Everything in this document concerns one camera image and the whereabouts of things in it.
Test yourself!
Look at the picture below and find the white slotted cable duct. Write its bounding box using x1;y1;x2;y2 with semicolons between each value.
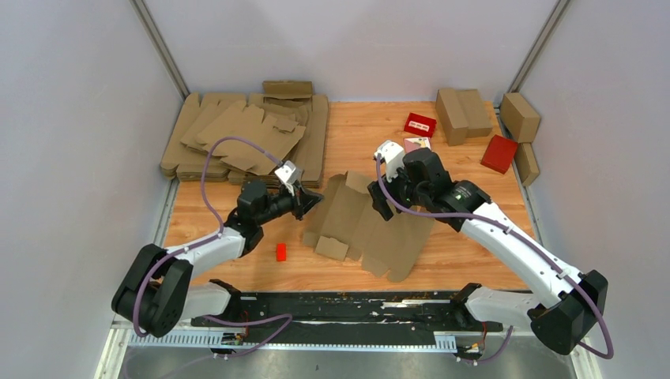
128;330;459;352

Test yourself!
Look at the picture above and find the folded cardboard box lower right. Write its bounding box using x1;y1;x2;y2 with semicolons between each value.
514;143;540;186

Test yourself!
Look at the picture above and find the brown cardboard box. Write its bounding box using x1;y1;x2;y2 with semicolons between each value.
303;171;435;283

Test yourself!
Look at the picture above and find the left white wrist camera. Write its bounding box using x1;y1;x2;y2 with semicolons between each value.
273;160;303;197

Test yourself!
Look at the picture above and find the folded cardboard box left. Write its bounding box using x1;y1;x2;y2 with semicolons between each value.
435;88;469;146

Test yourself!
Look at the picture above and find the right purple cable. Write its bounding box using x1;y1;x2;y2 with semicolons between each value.
375;154;615;366

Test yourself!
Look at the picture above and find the folded cardboard box corner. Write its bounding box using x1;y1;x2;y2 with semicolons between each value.
499;92;540;143

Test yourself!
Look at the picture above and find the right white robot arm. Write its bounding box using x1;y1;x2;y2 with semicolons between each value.
368;141;614;359

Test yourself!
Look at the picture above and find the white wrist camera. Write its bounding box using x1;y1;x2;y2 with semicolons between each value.
373;140;405;182
273;160;303;197

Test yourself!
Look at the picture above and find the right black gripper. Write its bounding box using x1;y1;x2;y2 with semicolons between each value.
367;160;430;221

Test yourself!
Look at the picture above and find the red box with white labels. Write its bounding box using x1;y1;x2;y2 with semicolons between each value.
403;112;437;137

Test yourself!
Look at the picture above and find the folded cardboard box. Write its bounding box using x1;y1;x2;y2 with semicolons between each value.
514;143;540;186
435;88;469;146

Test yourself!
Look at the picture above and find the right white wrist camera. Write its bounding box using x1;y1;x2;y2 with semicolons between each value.
373;140;405;182

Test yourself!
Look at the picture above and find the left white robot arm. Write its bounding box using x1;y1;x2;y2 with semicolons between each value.
111;180;323;337

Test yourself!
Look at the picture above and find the small red block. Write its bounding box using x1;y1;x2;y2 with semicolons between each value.
276;243;288;262

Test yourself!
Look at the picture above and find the pink white picture card box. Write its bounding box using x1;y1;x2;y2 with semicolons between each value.
403;137;431;153

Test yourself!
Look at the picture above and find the dark red box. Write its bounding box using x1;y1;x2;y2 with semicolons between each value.
480;135;518;174

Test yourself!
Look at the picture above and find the stack of flat cardboard blanks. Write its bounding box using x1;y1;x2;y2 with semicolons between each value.
159;80;329;188

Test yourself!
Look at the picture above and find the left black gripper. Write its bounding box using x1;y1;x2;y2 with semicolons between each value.
257;180;324;226

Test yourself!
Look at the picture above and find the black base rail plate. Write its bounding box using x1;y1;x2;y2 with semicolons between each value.
222;291;503;345

